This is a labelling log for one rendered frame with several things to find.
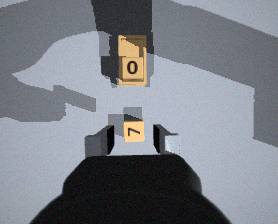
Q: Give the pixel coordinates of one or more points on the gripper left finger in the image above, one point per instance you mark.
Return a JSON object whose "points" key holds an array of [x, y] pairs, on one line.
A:
{"points": [[101, 143]]}

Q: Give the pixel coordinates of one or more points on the tan number cube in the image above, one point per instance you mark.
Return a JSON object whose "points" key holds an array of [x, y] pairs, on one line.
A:
{"points": [[132, 68], [133, 130]]}

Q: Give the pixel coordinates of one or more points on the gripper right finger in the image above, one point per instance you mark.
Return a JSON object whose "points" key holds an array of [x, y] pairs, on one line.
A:
{"points": [[164, 141]]}

